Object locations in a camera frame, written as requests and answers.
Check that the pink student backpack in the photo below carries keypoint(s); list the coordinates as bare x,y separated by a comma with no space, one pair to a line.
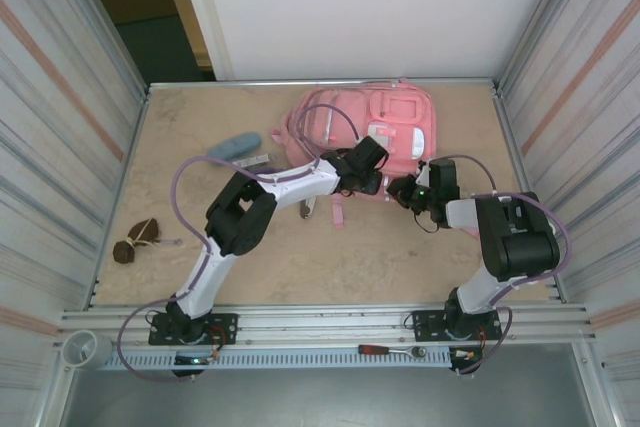
400,112

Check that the grey stapler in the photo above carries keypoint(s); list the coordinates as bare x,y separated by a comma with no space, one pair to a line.
306,209

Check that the blue-grey pencil case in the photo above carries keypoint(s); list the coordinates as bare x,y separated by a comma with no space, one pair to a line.
235,147

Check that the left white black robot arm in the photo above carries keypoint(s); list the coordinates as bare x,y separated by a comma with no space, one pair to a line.
240,212

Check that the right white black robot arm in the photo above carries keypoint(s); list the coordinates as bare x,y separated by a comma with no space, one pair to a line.
515,237

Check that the clear pack of pens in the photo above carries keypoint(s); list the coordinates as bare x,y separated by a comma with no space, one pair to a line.
252,161

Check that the brown tied bundle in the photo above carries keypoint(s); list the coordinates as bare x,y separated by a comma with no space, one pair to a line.
125,253

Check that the white plastic cup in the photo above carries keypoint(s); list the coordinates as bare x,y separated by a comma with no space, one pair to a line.
82,347

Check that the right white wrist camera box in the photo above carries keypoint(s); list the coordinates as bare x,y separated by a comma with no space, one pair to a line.
424,174

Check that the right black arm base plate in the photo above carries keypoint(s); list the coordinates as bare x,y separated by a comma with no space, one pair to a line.
427,324

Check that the aluminium mounting rail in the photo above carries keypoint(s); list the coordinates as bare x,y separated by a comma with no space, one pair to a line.
325,324

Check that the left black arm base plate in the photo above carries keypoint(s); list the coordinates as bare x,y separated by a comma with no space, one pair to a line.
222,329

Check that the white door frame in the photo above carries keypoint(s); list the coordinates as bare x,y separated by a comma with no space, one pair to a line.
200,22

